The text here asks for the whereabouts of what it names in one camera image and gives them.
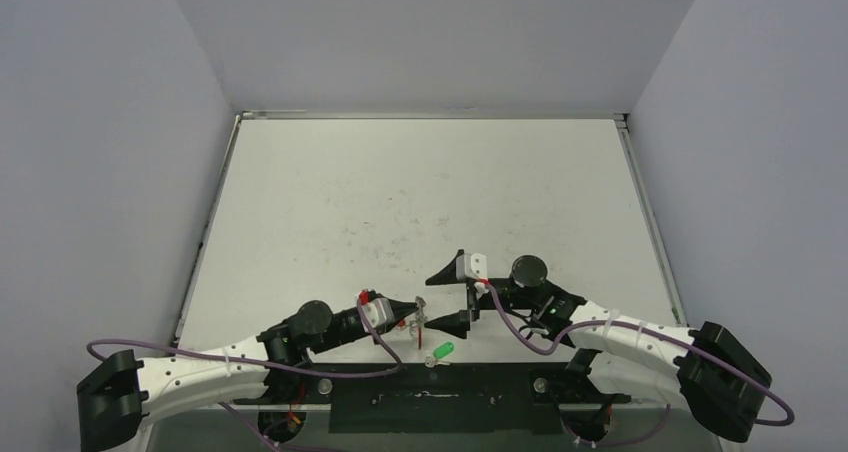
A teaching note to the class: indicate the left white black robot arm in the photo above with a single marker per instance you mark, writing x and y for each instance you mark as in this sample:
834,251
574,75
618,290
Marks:
125,393

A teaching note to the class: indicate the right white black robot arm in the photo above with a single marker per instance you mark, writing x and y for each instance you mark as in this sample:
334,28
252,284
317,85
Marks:
706,370

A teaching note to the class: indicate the silver keyring with red grip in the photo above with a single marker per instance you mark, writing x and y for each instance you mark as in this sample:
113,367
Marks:
414,324

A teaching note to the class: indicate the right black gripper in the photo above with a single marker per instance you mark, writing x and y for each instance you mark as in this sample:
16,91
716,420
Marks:
472,301

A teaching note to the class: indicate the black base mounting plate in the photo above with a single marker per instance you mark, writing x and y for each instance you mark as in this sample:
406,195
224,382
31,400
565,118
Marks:
461,398

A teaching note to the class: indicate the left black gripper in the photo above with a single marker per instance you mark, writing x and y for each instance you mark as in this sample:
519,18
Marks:
401,309

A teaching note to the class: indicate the green tag key near edge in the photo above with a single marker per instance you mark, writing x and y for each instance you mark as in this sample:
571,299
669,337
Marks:
439,354

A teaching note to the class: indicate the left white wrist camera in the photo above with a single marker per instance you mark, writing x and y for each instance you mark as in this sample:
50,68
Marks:
376,312

